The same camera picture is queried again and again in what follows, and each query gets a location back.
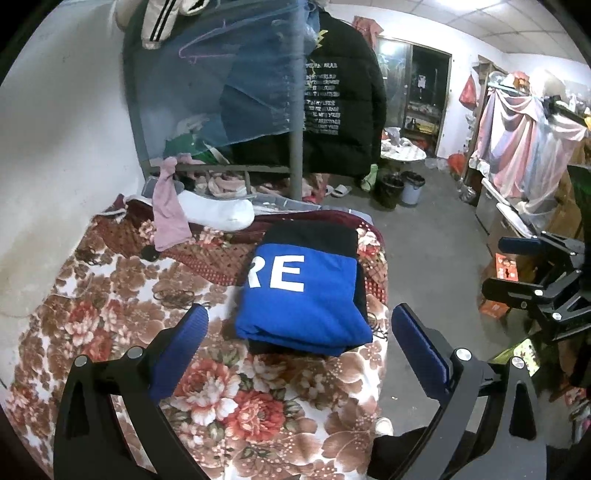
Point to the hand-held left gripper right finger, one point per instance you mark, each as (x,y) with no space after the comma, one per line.
(418,350)

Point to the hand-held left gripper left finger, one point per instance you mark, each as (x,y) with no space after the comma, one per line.
(178,350)

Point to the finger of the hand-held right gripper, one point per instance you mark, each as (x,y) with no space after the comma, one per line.
(521,244)
(508,290)

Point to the blue and black hooded jacket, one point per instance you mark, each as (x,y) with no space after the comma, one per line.
(304,318)

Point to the pile of pink clothes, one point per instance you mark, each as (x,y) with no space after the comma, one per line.
(226,182)

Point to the clothes hanger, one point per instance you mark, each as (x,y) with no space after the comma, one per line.
(207,50)

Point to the orange cardboard box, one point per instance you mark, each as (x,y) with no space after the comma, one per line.
(503,270)

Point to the white shoe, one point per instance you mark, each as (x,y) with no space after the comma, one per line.
(384,425)

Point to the floral blanket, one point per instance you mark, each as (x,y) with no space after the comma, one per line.
(115,286)

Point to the person's leg in dark pants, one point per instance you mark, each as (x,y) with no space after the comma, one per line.
(401,454)

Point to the pink curtain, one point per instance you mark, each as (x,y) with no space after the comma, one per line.
(517,138)

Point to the white trash bin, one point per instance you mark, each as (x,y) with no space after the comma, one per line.
(413,189)

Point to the pink cloth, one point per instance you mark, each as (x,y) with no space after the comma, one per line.
(168,217)

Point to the black trash bin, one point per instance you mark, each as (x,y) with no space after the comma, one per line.
(390,191)

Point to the white sock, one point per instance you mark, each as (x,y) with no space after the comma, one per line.
(217,212)

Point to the round white table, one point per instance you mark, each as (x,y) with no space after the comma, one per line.
(401,154)

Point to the red plastic bag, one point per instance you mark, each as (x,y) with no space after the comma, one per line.
(468,92)

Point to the white slipper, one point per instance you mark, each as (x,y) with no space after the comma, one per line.
(342,190)

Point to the glass door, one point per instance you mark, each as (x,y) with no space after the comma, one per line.
(415,92)

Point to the black printed puffer jacket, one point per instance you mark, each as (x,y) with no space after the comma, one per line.
(341,83)

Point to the blue mosquito net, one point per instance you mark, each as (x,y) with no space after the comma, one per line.
(184,101)

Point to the white black-striped garment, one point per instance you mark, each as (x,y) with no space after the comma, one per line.
(157,25)

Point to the metal bunk bed frame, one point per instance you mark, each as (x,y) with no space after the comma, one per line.
(296,115)

